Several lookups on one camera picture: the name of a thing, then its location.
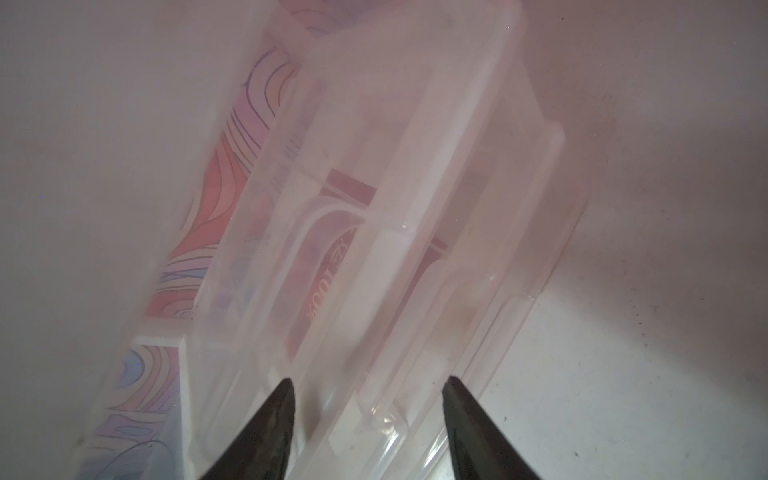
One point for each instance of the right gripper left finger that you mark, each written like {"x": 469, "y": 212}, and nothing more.
{"x": 261, "y": 451}

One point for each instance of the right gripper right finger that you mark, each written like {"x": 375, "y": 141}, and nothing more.
{"x": 478, "y": 449}

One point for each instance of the clear plastic drawer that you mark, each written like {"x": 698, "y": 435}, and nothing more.
{"x": 429, "y": 102}

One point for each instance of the white plastic drawer organizer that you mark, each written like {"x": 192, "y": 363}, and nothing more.
{"x": 110, "y": 111}

